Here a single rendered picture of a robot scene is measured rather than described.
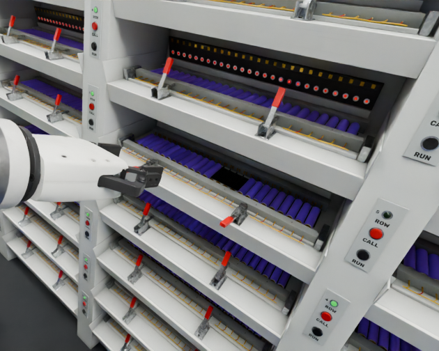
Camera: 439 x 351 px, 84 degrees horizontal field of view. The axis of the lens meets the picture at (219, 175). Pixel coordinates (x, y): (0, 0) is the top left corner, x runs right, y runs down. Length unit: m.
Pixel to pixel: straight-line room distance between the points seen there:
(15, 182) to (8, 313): 1.29
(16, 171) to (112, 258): 0.72
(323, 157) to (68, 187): 0.37
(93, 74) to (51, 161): 0.50
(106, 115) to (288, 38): 0.49
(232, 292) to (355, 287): 0.28
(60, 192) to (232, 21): 0.38
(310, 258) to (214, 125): 0.31
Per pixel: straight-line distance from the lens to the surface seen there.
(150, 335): 1.01
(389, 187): 0.44
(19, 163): 0.27
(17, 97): 1.22
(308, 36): 0.45
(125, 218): 0.81
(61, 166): 0.28
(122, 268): 0.92
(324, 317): 0.56
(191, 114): 0.52
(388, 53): 0.43
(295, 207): 0.58
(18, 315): 1.52
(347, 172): 0.43
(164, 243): 0.73
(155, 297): 0.85
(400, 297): 0.56
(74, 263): 1.22
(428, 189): 0.44
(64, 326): 1.44
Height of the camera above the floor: 1.17
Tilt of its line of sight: 23 degrees down
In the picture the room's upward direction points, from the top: 15 degrees clockwise
